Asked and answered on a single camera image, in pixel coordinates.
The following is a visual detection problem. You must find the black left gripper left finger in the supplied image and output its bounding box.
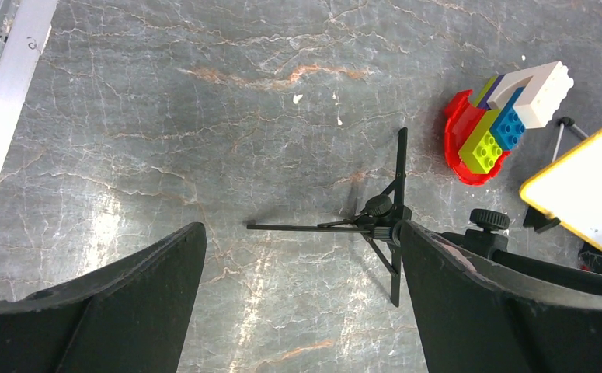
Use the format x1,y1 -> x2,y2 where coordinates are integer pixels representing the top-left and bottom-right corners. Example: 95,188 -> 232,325
0,222 -> 207,372

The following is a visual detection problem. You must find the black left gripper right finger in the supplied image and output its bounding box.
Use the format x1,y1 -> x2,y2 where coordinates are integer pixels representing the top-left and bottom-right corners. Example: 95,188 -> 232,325
400,221 -> 602,372

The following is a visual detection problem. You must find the yellow framed whiteboard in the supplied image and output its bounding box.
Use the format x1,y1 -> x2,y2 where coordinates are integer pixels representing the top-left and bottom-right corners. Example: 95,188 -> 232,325
520,117 -> 602,253

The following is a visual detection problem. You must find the black tripod microphone stand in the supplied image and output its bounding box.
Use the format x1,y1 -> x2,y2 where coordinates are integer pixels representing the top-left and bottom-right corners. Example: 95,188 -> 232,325
246,127 -> 602,305

